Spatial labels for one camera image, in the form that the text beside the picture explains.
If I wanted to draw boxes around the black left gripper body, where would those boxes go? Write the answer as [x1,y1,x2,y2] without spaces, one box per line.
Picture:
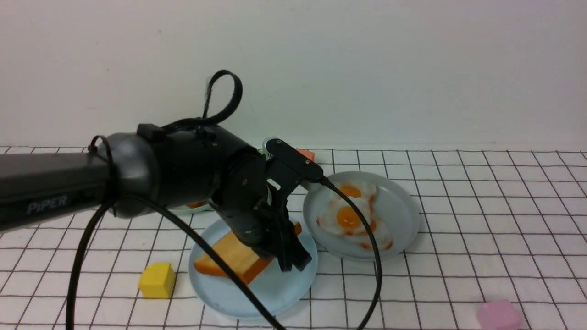
[210,149,285,257]

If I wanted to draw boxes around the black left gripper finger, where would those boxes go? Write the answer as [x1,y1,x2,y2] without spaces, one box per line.
[273,216,312,272]

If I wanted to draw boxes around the toast slice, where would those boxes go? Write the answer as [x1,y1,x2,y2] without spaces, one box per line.
[189,231,316,286]
[185,201,207,209]

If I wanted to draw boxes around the fried egg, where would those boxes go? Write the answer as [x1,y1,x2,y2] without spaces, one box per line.
[347,213,393,251]
[316,197,377,237]
[335,180,377,203]

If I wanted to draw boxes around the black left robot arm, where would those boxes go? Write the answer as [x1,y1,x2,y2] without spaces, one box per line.
[0,125,311,271]

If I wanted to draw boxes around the light blue plate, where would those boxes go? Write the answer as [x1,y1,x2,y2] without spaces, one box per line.
[188,222,318,319]

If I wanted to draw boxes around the pale green bread plate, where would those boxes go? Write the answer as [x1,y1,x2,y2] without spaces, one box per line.
[168,204,211,216]

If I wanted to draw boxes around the orange cube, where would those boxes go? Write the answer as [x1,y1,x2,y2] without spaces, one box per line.
[296,149,315,162]

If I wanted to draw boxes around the grey plate with eggs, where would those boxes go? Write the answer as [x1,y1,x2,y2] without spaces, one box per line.
[303,171,421,262]

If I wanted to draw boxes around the yellow cube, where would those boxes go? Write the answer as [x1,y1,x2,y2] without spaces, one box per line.
[138,262,176,299]

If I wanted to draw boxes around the pink cube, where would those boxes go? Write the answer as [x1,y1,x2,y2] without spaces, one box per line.
[476,299,522,330]

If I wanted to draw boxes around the white grid tablecloth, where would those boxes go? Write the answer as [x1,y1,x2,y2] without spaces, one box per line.
[0,149,587,330]

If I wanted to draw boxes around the black camera cable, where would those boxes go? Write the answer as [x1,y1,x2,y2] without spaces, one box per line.
[66,70,383,330]

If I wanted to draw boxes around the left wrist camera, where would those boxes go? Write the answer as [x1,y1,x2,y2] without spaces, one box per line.
[263,137,327,195]

